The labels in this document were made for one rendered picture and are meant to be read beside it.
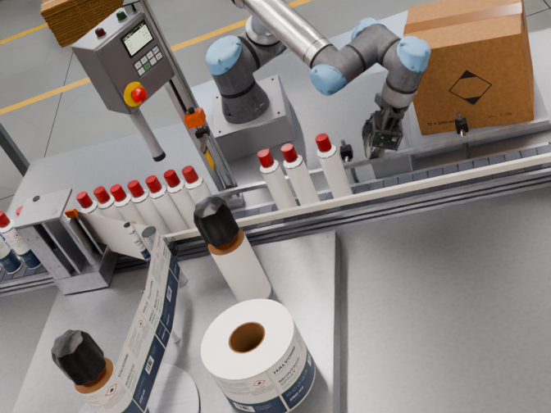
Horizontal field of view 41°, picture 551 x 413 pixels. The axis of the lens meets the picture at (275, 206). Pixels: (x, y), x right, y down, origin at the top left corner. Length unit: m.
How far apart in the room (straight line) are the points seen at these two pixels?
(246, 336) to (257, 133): 0.88
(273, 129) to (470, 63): 0.65
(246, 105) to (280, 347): 1.00
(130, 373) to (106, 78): 0.68
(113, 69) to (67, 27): 4.27
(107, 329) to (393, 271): 0.73
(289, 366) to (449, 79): 0.90
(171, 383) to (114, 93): 0.69
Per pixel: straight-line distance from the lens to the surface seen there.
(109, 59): 1.79
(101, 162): 2.68
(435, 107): 2.06
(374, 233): 1.90
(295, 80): 2.60
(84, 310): 2.05
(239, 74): 2.23
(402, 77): 1.72
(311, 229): 1.96
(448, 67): 1.99
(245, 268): 1.69
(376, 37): 1.75
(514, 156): 1.94
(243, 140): 2.30
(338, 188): 1.90
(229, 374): 1.49
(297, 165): 1.85
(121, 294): 2.02
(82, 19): 6.02
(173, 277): 1.86
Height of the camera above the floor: 2.12
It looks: 38 degrees down
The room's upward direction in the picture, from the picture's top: 25 degrees counter-clockwise
